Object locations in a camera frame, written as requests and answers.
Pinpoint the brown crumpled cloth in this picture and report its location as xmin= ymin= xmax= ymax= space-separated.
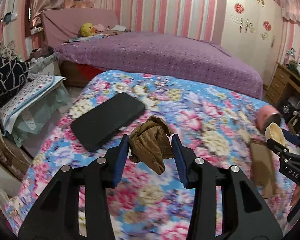
xmin=129 ymin=116 xmax=174 ymax=175

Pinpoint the purple dotted bed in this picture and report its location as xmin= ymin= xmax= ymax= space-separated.
xmin=55 ymin=32 xmax=263 ymax=99

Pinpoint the white round container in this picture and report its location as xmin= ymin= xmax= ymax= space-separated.
xmin=265 ymin=122 xmax=286 ymax=146

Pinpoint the yellow duck plush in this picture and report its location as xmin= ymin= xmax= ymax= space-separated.
xmin=80 ymin=22 xmax=95 ymax=37

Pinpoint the desk lamp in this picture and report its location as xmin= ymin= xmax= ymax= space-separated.
xmin=283 ymin=48 xmax=296 ymax=66

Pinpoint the white wardrobe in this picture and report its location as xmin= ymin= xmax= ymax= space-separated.
xmin=221 ymin=0 xmax=283 ymax=86

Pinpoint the dotted cushion stool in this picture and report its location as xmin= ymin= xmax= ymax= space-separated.
xmin=0 ymin=73 xmax=69 ymax=147

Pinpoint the black long wallet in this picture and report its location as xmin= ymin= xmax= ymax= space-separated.
xmin=70 ymin=93 xmax=146 ymax=152

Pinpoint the wooden desk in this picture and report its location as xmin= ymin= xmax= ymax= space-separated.
xmin=264 ymin=62 xmax=300 ymax=134

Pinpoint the black box under desk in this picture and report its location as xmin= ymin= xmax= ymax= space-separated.
xmin=280 ymin=96 xmax=300 ymax=122

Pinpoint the pink headboard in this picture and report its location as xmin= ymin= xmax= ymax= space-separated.
xmin=40 ymin=8 xmax=119 ymax=48

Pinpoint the black white patterned bag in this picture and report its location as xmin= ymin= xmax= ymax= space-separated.
xmin=0 ymin=54 xmax=30 ymax=107

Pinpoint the floral blue pink blanket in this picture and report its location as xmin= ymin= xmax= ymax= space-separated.
xmin=5 ymin=70 xmax=265 ymax=239

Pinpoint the pink steel mug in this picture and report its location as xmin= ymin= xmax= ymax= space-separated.
xmin=256 ymin=105 xmax=281 ymax=135

